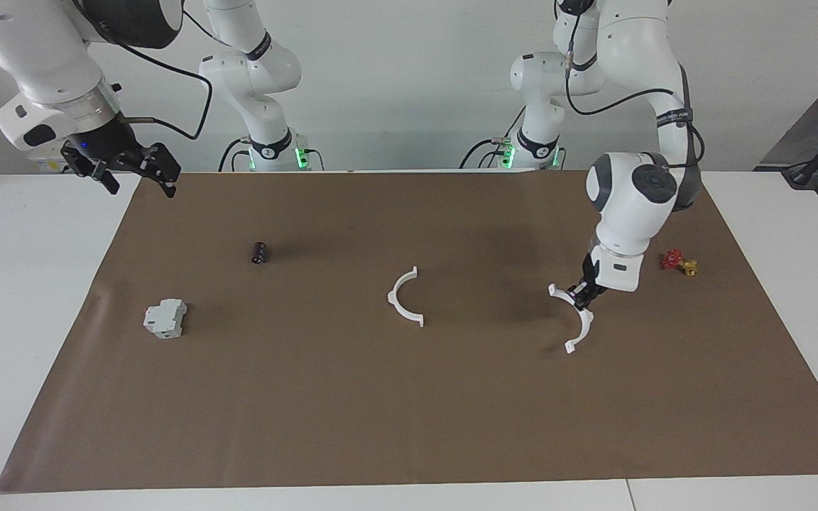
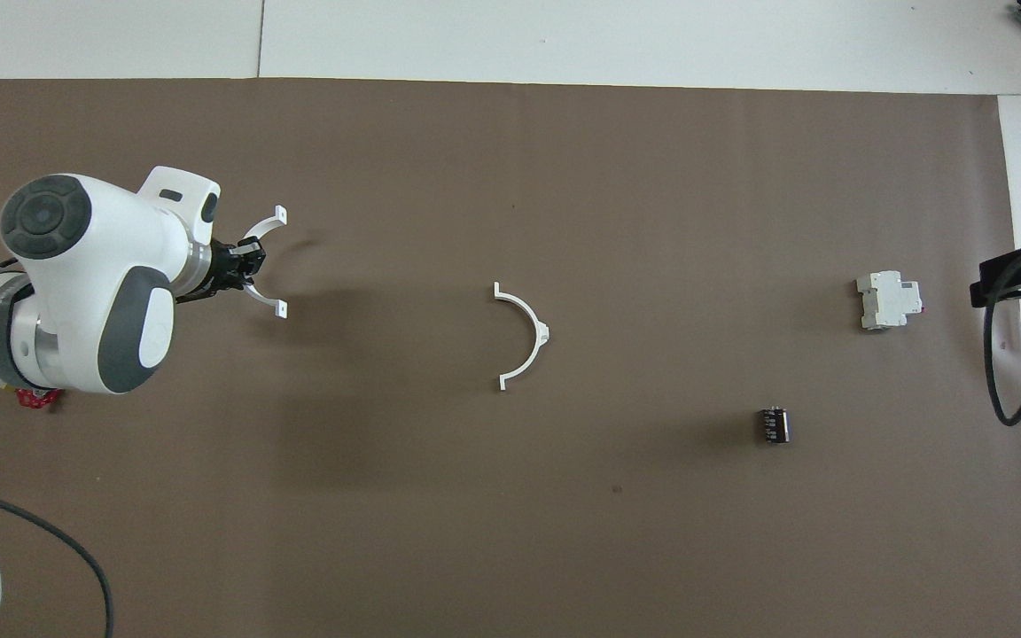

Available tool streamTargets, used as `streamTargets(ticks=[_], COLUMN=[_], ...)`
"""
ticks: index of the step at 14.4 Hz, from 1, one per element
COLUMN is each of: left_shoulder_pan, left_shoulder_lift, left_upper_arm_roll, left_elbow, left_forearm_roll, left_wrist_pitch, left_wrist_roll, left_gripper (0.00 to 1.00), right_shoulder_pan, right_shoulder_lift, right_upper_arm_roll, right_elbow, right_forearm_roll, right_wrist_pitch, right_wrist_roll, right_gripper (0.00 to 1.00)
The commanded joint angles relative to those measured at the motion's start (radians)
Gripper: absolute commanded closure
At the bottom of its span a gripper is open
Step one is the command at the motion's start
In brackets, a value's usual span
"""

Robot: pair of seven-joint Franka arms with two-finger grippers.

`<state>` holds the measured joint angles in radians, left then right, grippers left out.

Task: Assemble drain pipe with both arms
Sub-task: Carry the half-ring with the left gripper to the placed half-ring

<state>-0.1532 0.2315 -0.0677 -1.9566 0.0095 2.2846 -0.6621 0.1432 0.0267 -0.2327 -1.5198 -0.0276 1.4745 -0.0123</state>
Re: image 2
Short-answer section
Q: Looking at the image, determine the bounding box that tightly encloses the white half pipe clamp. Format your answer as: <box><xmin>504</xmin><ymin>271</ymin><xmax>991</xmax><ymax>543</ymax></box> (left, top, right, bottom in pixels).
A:
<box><xmin>238</xmin><ymin>205</ymin><xmax>289</xmax><ymax>320</ymax></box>
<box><xmin>493</xmin><ymin>281</ymin><xmax>552</xmax><ymax>393</ymax></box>

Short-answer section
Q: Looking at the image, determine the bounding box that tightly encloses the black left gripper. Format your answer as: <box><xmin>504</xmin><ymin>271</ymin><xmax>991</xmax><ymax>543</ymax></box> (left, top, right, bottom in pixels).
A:
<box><xmin>175</xmin><ymin>237</ymin><xmax>269</xmax><ymax>307</ymax></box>

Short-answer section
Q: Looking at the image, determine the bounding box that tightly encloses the white circuit breaker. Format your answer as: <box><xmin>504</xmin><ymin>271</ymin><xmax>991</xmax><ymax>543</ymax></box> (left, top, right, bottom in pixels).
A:
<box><xmin>856</xmin><ymin>270</ymin><xmax>924</xmax><ymax>332</ymax></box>

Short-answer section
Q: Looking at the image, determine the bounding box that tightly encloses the black cylindrical capacitor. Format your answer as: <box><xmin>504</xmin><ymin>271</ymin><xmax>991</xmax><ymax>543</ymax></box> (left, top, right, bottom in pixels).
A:
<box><xmin>757</xmin><ymin>405</ymin><xmax>791</xmax><ymax>446</ymax></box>

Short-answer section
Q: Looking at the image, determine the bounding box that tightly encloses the brown paper table mat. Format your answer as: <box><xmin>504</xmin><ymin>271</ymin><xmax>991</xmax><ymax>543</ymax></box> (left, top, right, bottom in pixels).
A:
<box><xmin>0</xmin><ymin>78</ymin><xmax>1021</xmax><ymax>638</ymax></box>

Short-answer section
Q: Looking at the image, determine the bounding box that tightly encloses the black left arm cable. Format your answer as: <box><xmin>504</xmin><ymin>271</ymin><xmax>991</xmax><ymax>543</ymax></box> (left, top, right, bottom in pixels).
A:
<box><xmin>0</xmin><ymin>481</ymin><xmax>114</xmax><ymax>638</ymax></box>

